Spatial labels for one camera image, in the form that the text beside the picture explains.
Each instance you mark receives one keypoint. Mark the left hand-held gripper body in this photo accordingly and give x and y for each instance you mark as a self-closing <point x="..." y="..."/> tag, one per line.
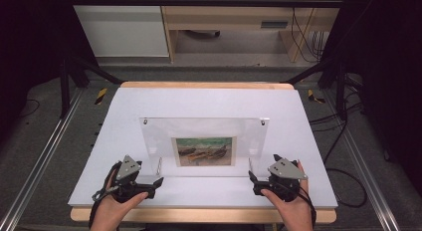
<point x="127" y="173"/>

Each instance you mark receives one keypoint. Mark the black horizontal bar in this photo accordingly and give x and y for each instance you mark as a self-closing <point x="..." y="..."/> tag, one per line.
<point x="199" y="2"/>

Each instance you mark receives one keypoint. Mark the dark curtain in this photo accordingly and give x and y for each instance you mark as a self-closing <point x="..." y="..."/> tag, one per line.
<point x="388" y="75"/>
<point x="30" y="42"/>

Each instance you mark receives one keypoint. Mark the person's left hand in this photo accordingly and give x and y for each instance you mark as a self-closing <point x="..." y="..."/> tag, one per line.
<point x="111" y="211"/>

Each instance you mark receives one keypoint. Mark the person's right hand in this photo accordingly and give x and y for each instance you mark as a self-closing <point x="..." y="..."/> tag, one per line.
<point x="293" y="211"/>

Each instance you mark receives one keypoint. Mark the aluminium floor rail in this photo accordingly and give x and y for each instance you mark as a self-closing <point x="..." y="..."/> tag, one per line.
<point x="36" y="158"/>
<point x="368" y="168"/>

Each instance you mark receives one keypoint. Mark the yellow clamp left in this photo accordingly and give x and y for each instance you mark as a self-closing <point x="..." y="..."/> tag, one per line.
<point x="101" y="96"/>

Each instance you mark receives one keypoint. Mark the black metal stand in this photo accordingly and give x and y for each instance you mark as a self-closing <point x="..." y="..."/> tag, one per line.
<point x="64" y="88"/>
<point x="340" y="88"/>

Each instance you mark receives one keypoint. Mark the yellow clamp right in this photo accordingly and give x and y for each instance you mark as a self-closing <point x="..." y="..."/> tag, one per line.
<point x="312" y="96"/>

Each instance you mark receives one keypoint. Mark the painted boats picture card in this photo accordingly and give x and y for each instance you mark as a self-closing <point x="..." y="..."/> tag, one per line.
<point x="204" y="152"/>

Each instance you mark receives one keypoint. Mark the wooden table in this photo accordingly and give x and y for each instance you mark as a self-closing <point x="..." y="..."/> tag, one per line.
<point x="199" y="215"/>

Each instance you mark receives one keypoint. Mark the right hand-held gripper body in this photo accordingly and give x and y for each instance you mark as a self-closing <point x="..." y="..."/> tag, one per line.
<point x="285" y="173"/>

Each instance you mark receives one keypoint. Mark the yellow clamp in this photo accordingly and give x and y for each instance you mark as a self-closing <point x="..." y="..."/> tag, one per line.
<point x="312" y="96"/>
<point x="101" y="96"/>

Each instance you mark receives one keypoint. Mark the clear acrylic photo frame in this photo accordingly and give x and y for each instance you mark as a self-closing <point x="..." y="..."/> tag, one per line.
<point x="159" y="134"/>

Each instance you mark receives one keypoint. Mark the white cabinet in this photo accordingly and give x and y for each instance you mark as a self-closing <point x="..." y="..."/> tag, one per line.
<point x="122" y="32"/>

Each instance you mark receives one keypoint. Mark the white table board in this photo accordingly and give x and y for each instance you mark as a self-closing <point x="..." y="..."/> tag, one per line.
<point x="199" y="105"/>

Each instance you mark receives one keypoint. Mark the light wooden desk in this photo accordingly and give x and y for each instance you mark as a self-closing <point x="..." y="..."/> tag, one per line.
<point x="225" y="15"/>

